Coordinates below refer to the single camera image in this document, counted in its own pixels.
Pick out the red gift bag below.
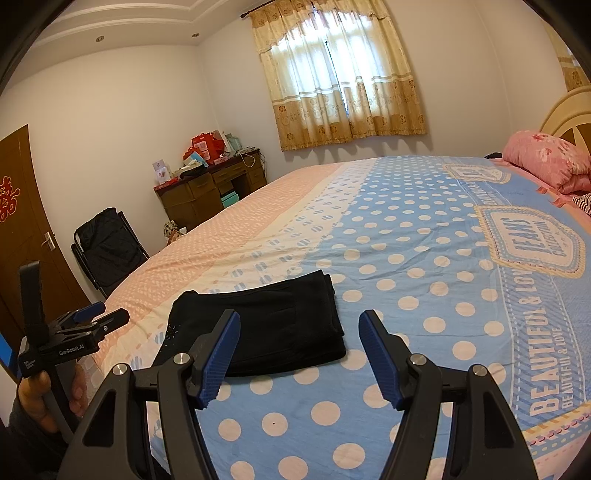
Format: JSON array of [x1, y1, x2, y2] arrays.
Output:
[[182, 131, 225, 164]]

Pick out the cream wooden headboard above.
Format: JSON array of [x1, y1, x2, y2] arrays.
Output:
[[540, 85, 591, 153]]

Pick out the black curtain rod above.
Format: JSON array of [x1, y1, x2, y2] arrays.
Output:
[[239, 0, 274, 19]]

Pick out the beige side curtain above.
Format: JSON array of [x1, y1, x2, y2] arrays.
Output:
[[542, 21, 590, 92]]

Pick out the white photo card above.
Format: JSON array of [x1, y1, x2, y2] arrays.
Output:
[[152, 160, 171, 185]]

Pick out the brown wooden desk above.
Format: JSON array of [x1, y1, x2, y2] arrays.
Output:
[[154, 148, 267, 231]]

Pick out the black pants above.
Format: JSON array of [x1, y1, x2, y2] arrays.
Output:
[[153, 270, 346, 377]]

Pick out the beige window curtain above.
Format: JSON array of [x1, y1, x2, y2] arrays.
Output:
[[249, 1, 427, 151]]

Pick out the striped pillow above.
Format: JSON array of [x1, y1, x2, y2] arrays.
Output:
[[572, 193, 591, 216]]

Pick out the bed with patterned sheet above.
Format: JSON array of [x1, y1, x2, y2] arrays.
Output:
[[83, 156, 590, 479]]

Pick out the brown wooden door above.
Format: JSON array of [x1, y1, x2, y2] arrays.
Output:
[[0, 126, 89, 371]]

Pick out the black folding chair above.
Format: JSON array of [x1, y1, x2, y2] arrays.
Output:
[[71, 207, 149, 298]]

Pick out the pink floral pillow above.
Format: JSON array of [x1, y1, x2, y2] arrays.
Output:
[[502, 130, 590, 194]]

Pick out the person left hand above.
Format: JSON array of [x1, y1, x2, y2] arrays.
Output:
[[17, 363, 89, 434]]

